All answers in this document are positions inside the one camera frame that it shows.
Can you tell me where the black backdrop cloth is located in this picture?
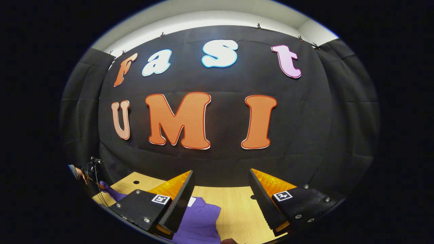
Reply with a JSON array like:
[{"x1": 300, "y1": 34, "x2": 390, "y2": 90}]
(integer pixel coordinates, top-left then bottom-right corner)
[{"x1": 59, "y1": 25, "x2": 380, "y2": 204}]

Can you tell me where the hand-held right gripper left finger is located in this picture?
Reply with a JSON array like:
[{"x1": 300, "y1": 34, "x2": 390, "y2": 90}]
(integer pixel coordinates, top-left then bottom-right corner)
[{"x1": 108, "y1": 170, "x2": 196, "y2": 236}]

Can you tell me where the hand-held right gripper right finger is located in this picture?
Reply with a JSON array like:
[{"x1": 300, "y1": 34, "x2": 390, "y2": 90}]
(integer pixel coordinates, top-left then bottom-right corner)
[{"x1": 249, "y1": 168, "x2": 347, "y2": 237}]

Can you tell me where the purple shirt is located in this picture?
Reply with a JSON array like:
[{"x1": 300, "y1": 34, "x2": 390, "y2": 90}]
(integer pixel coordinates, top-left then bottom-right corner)
[{"x1": 99, "y1": 181, "x2": 222, "y2": 244}]

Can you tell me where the row of small backdrop clips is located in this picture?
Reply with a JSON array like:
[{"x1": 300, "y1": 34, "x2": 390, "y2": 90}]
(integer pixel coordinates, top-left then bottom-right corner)
[{"x1": 108, "y1": 23, "x2": 321, "y2": 56}]

